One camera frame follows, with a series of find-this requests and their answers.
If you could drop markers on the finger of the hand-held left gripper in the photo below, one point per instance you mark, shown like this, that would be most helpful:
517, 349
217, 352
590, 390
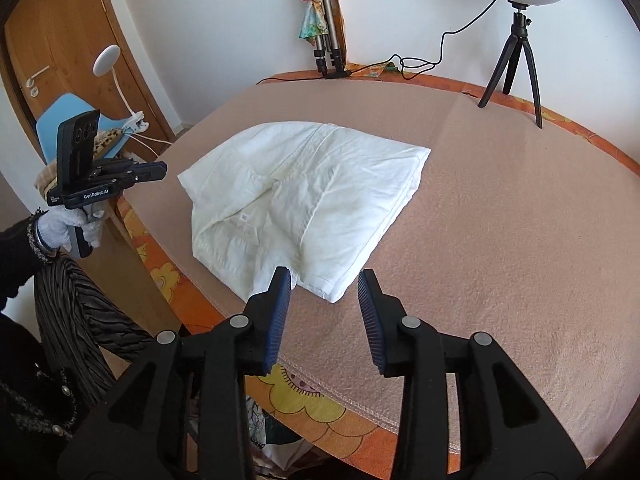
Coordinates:
150, 172
116, 162

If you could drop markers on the wooden door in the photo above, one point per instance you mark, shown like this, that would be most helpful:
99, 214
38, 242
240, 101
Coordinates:
65, 35

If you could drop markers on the small black tripod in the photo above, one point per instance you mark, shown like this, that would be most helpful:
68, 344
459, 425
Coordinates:
520, 45

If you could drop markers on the beige table mat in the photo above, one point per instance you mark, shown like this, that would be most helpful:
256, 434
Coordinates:
500, 260

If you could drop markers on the white shirt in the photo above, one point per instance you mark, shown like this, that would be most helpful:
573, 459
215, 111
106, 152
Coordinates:
310, 195

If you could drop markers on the colourful tied cloth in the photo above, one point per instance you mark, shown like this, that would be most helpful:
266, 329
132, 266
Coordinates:
312, 20

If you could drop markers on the orange floral tablecloth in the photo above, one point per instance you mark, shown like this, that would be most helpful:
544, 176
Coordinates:
320, 410

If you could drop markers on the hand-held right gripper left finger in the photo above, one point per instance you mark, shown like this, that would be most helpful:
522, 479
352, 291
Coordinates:
280, 320

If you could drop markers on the blue chair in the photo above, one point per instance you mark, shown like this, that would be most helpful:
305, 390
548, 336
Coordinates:
52, 115

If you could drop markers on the wooden table frame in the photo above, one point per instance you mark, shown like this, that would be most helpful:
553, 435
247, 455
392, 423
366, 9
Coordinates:
125, 260

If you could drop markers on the folded silver tripod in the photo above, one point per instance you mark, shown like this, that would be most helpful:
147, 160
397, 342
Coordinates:
327, 25

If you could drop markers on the white clip lamp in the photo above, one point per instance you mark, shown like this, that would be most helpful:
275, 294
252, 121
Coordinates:
106, 57

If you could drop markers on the person's left forearm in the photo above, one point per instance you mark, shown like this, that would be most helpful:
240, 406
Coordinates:
15, 255

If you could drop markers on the person's left hand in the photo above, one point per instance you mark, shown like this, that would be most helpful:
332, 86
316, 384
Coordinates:
57, 225

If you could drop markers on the person's black jacket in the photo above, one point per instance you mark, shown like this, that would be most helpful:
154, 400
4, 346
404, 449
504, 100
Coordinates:
25, 410

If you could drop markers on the dark patterned cloth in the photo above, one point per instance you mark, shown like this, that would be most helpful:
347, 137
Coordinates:
270, 430

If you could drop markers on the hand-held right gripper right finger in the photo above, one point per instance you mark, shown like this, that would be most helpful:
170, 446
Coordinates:
371, 320

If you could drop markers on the dark striped garment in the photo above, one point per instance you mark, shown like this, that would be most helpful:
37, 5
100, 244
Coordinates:
75, 310

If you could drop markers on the leopard print cloth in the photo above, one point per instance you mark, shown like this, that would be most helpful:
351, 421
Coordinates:
112, 140

